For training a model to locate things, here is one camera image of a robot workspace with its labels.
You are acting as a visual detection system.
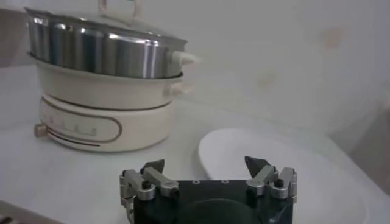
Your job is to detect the round glass pot lid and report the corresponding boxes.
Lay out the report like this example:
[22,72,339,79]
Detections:
[26,0,186,42]

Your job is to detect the cream electric cooker pot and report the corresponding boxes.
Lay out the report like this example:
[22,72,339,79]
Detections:
[29,53,193,153]

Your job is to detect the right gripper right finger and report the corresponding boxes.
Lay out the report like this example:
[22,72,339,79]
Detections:
[244,155,298,203]

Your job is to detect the stainless steel steamer basket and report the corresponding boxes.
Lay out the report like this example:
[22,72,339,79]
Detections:
[24,7,200,79]

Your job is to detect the large white plate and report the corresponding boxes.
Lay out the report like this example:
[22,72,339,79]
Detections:
[197,127,369,224]

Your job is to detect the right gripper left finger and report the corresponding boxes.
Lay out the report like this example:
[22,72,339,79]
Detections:
[118,158,180,224]

